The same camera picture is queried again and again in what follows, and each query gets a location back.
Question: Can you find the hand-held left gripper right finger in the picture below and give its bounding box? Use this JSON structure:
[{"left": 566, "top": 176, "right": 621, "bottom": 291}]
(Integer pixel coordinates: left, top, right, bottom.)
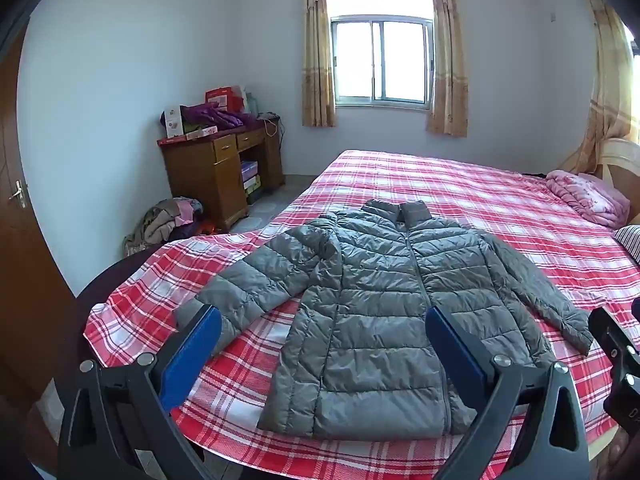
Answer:
[{"left": 425, "top": 305, "right": 591, "bottom": 480}]

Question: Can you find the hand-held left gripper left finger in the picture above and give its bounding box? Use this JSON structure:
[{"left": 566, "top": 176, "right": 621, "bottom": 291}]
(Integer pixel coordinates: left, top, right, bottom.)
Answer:
[{"left": 57, "top": 302, "right": 223, "bottom": 480}]

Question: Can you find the grey puffer jacket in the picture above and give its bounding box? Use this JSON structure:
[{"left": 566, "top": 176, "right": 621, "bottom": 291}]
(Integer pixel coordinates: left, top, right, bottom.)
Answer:
[{"left": 172, "top": 199, "right": 596, "bottom": 442}]

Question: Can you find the pile of clothes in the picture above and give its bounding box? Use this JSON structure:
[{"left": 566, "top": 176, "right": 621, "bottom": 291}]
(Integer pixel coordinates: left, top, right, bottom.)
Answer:
[{"left": 124, "top": 197, "right": 206, "bottom": 256}]

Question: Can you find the striped pillow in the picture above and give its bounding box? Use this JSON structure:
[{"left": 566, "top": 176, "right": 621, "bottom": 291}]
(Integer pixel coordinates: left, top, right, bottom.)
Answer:
[{"left": 612, "top": 225, "right": 640, "bottom": 266}]

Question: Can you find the pink quilt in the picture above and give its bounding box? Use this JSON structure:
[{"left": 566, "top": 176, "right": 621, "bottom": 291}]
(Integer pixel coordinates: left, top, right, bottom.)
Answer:
[{"left": 545, "top": 170, "right": 632, "bottom": 231}]

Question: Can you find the red plaid bed sheet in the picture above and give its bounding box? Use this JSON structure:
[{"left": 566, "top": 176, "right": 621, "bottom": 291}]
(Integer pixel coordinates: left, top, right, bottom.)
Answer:
[{"left": 82, "top": 149, "right": 640, "bottom": 480}]

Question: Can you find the wooden desk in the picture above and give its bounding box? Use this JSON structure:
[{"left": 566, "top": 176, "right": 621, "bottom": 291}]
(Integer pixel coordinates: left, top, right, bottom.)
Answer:
[{"left": 156, "top": 119, "right": 286, "bottom": 231}]

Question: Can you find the wooden door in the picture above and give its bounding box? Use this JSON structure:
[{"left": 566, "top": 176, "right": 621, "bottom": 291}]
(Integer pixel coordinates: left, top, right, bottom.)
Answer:
[{"left": 0, "top": 35, "right": 76, "bottom": 396}]

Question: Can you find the wooden bed headboard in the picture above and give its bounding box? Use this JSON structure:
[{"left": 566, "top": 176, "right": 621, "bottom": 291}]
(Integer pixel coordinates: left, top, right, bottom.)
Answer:
[{"left": 597, "top": 137, "right": 640, "bottom": 231}]

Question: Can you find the white printed box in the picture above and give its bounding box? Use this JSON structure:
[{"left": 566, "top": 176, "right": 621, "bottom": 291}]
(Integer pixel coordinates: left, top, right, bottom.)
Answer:
[{"left": 164, "top": 106, "right": 185, "bottom": 138}]

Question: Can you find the purple cloth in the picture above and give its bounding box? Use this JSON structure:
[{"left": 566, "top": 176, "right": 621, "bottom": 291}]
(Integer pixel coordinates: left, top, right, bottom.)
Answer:
[{"left": 160, "top": 102, "right": 258, "bottom": 133}]

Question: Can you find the red cardboard box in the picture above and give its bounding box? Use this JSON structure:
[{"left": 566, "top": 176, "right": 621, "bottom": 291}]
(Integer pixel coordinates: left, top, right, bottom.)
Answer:
[{"left": 205, "top": 85, "right": 247, "bottom": 113}]

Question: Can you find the yellow patterned curtain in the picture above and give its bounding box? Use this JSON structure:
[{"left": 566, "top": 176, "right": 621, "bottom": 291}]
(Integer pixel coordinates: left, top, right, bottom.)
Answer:
[{"left": 557, "top": 0, "right": 640, "bottom": 176}]

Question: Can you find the beige patterned curtain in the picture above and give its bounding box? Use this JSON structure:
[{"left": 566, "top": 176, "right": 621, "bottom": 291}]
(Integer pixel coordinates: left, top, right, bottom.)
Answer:
[
  {"left": 425, "top": 0, "right": 470, "bottom": 138},
  {"left": 300, "top": 0, "right": 337, "bottom": 128}
]

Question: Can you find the window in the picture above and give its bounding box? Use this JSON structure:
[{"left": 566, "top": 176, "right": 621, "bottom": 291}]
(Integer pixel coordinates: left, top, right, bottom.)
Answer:
[{"left": 327, "top": 0, "right": 435, "bottom": 107}]

